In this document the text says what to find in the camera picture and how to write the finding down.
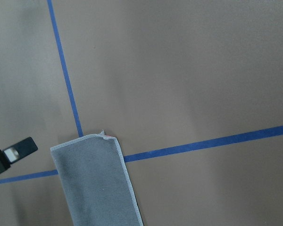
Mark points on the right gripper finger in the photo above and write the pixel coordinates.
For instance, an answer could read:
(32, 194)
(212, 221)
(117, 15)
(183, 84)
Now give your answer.
(16, 152)

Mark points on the pink towel with grey back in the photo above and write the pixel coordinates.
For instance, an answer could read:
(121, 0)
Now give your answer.
(96, 182)

